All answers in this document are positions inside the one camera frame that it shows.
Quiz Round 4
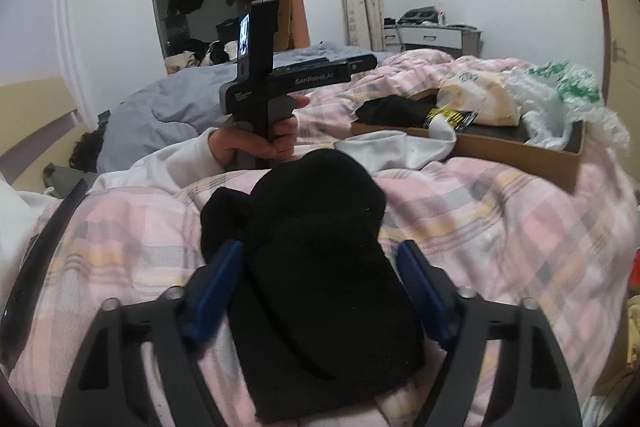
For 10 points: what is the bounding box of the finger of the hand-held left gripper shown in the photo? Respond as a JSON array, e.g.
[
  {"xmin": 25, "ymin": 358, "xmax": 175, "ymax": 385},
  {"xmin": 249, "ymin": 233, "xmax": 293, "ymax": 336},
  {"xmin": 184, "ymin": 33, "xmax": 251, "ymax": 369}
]
[{"xmin": 310, "ymin": 53, "xmax": 379, "ymax": 75}]

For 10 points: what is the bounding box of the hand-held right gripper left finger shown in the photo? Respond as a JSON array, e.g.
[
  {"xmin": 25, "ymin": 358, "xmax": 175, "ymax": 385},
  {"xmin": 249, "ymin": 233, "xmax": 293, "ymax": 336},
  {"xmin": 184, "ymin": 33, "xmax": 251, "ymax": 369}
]
[{"xmin": 55, "ymin": 239, "xmax": 246, "ymax": 427}]

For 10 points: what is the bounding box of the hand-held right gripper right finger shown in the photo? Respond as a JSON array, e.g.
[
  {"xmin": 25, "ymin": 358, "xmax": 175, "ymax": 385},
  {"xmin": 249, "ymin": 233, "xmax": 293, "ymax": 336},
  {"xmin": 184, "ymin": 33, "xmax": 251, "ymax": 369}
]
[{"xmin": 397, "ymin": 239, "xmax": 583, "ymax": 427}]

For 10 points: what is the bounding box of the black sock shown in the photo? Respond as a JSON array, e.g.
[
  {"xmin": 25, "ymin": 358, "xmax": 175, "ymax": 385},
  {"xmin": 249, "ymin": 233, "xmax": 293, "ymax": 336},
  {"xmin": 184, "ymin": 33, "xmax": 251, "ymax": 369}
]
[
  {"xmin": 355, "ymin": 96, "xmax": 436, "ymax": 128},
  {"xmin": 200, "ymin": 150, "xmax": 426, "ymax": 425}
]

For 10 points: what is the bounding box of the white sock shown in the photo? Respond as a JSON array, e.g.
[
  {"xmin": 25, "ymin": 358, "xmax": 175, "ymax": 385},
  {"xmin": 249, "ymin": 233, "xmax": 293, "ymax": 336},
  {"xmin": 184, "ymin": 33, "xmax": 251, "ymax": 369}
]
[{"xmin": 334, "ymin": 114, "xmax": 458, "ymax": 171}]

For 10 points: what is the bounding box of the cardboard box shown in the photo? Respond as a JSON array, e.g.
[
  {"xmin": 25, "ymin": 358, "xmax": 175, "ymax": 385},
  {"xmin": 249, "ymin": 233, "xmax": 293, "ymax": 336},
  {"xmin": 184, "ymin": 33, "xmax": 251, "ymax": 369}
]
[{"xmin": 350, "ymin": 88, "xmax": 586, "ymax": 194}]

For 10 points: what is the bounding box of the white green-printed plastic bag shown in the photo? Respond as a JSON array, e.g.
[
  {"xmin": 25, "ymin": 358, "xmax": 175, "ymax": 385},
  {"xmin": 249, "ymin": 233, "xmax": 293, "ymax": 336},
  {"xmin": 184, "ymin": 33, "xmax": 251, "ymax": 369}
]
[{"xmin": 502, "ymin": 61, "xmax": 631, "ymax": 150}]

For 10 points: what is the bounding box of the person's left forearm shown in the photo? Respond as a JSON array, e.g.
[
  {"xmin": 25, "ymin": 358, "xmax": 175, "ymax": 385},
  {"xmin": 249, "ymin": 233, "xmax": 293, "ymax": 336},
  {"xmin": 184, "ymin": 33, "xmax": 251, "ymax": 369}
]
[{"xmin": 95, "ymin": 127, "xmax": 226, "ymax": 198}]

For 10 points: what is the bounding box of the person's left hand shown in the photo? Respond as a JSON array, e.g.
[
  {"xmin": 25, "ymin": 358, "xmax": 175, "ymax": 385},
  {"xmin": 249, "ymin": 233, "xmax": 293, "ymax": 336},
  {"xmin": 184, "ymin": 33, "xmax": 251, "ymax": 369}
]
[{"xmin": 207, "ymin": 94, "xmax": 311, "ymax": 168}]

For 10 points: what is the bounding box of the pile of clothes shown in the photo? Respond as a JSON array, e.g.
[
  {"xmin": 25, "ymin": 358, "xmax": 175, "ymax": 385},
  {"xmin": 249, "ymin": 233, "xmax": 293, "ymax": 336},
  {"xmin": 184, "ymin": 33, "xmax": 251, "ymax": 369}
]
[{"xmin": 165, "ymin": 39, "xmax": 241, "ymax": 72}]

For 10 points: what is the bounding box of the black tray on nightstand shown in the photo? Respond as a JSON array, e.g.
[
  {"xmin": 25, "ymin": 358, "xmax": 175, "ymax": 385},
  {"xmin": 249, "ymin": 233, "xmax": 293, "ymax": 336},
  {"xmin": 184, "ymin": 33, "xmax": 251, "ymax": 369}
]
[{"xmin": 397, "ymin": 7, "xmax": 441, "ymax": 25}]

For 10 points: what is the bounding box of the white nightstand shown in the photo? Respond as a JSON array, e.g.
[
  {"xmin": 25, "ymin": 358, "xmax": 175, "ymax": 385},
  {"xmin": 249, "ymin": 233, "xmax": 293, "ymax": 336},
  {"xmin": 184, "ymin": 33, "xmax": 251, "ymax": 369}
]
[{"xmin": 382, "ymin": 7, "xmax": 483, "ymax": 58}]

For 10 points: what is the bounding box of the pink plaid blanket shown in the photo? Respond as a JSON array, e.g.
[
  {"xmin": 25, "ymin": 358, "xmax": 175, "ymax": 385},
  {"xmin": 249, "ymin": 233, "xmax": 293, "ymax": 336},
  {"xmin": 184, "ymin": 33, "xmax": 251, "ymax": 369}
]
[{"xmin": 10, "ymin": 49, "xmax": 640, "ymax": 427}]

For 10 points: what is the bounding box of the grey blanket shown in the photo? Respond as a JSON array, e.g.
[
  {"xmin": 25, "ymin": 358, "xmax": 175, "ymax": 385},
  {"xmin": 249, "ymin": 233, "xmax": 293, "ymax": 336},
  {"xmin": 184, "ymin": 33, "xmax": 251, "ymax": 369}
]
[{"xmin": 97, "ymin": 47, "xmax": 381, "ymax": 172}]

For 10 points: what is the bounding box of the black yellow wipes pack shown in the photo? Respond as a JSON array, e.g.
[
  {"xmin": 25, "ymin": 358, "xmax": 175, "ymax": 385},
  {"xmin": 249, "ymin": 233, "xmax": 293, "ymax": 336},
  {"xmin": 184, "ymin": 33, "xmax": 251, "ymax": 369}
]
[{"xmin": 424, "ymin": 107, "xmax": 478, "ymax": 130}]

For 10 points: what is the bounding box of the beige tissue pack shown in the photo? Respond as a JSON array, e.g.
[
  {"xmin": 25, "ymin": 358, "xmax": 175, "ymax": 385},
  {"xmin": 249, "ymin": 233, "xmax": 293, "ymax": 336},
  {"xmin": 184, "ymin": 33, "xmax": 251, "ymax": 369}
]
[{"xmin": 435, "ymin": 69, "xmax": 523, "ymax": 128}]

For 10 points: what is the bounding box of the dark cloth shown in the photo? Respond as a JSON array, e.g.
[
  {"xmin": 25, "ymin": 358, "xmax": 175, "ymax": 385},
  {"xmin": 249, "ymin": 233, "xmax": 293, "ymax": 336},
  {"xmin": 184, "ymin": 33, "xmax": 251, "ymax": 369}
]
[{"xmin": 72, "ymin": 132, "xmax": 110, "ymax": 172}]

